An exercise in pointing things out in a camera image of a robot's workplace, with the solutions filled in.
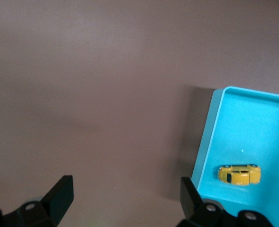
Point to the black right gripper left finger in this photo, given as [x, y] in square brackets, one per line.
[58, 201]

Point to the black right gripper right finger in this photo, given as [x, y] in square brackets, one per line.
[191, 203]

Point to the teal plastic bin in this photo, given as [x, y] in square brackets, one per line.
[248, 123]

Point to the yellow toy beetle car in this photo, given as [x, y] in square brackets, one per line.
[241, 176]

